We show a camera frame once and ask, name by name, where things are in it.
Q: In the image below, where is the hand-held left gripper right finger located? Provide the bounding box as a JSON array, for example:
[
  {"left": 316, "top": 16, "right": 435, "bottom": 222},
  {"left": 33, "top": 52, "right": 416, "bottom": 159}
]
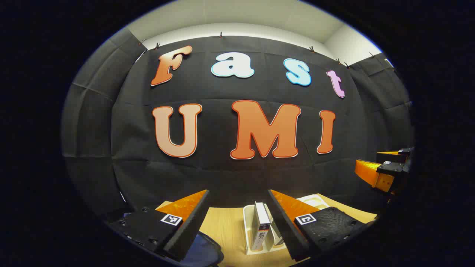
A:
[{"left": 268, "top": 189, "right": 376, "bottom": 261}]

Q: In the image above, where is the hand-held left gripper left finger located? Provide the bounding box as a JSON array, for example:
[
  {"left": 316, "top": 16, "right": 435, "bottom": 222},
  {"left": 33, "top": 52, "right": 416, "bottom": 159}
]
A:
[{"left": 108, "top": 189, "right": 211, "bottom": 261}]

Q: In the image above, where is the blue cover book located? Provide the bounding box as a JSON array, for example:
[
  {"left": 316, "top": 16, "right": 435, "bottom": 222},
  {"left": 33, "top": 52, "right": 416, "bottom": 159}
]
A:
[{"left": 268, "top": 213, "right": 287, "bottom": 247}]

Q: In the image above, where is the white spine book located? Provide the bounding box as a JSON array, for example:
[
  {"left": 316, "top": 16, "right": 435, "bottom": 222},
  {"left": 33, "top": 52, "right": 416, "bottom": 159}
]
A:
[{"left": 251, "top": 202, "right": 275, "bottom": 252}]

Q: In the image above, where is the blue schoolbag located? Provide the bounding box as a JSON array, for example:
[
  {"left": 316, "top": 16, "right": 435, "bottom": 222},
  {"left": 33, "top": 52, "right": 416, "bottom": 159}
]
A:
[{"left": 181, "top": 231, "right": 225, "bottom": 267}]

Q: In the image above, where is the cream plastic bookshelf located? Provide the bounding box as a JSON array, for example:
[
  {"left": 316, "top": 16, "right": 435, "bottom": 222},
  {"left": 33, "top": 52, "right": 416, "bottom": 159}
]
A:
[{"left": 243, "top": 194, "right": 331, "bottom": 256}]

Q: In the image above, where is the black backdrop cloth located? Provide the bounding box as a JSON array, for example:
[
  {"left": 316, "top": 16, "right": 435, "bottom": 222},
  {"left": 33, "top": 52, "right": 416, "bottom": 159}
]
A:
[{"left": 61, "top": 28, "right": 415, "bottom": 223}]

